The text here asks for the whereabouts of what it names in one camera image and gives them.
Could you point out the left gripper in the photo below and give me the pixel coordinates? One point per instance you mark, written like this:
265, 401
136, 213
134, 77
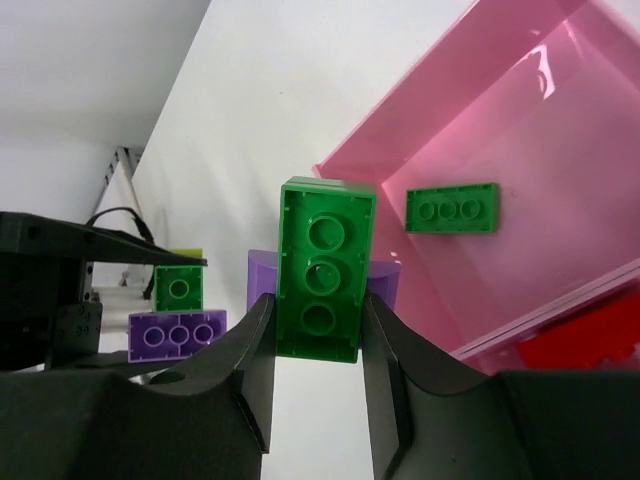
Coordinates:
47, 316

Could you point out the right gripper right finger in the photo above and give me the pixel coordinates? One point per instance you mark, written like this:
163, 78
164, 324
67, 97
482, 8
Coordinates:
431, 416

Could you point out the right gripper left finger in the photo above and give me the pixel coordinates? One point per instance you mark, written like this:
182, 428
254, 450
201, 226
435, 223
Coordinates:
207, 417

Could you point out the small green square lego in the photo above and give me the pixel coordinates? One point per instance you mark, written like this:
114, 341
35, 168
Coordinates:
178, 288

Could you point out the yellow-green lego plate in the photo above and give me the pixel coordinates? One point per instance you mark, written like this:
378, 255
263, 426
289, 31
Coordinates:
189, 252

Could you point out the red lego brick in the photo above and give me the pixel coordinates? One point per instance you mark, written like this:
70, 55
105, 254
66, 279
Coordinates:
609, 332

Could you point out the green lego brick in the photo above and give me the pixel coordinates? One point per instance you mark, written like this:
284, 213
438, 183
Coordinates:
458, 209
325, 237

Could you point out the pink small container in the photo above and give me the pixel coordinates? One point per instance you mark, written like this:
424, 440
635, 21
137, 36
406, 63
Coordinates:
498, 350

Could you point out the pink large container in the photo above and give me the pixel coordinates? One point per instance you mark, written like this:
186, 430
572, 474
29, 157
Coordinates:
506, 164

